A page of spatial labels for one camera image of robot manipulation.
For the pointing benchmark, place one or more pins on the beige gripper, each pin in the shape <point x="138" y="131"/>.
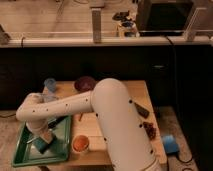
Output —
<point x="47" y="136"/>

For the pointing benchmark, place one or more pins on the teal sponge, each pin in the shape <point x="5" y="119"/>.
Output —
<point x="40" y="145"/>

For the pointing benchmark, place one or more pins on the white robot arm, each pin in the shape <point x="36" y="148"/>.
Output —
<point x="127" y="142"/>

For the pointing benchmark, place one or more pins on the green plastic tray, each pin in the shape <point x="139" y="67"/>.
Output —
<point x="27" y="155"/>

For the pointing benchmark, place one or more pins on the blue plastic cup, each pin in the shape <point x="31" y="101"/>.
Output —
<point x="50" y="84"/>

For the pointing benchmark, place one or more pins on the dark purple bowl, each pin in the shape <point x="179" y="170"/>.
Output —
<point x="84" y="83"/>

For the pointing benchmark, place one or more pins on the dark red brown object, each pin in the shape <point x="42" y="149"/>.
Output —
<point x="150" y="130"/>

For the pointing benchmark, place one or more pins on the blue cylinder on floor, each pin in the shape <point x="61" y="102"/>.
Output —
<point x="170" y="144"/>

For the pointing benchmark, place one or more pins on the clutter of small items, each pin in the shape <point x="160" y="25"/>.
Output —
<point x="126" y="26"/>

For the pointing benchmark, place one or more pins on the black monitor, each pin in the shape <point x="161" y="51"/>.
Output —
<point x="163" y="17"/>

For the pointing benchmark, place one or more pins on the metal post on counter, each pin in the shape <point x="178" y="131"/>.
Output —
<point x="96" y="24"/>

